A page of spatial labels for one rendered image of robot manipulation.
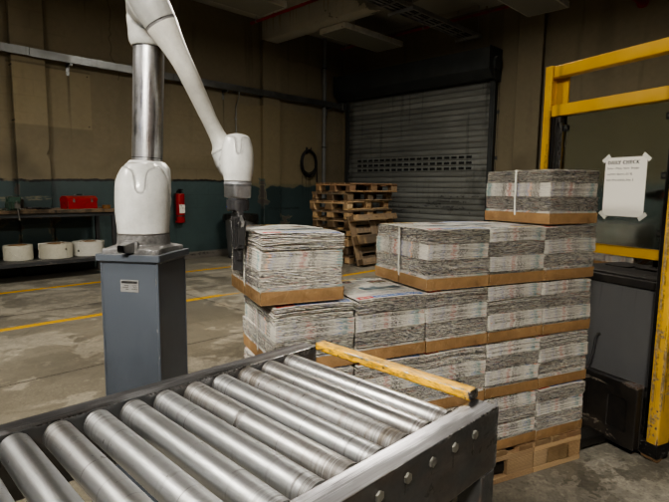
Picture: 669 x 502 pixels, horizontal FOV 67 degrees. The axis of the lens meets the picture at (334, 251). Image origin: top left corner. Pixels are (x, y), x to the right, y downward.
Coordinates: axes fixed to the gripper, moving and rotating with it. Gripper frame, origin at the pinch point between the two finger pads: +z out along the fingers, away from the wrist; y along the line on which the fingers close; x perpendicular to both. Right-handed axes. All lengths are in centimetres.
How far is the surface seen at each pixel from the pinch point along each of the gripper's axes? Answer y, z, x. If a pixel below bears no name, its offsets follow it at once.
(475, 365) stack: -19, 42, -88
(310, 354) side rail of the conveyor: -52, 17, -5
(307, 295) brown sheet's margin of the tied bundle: -18.9, 9.8, -17.5
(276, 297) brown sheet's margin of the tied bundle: -18.8, 9.7, -7.1
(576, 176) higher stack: -18, -31, -138
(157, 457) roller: -92, 16, 36
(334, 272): -18.2, 3.0, -27.2
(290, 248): -18.8, -5.5, -11.6
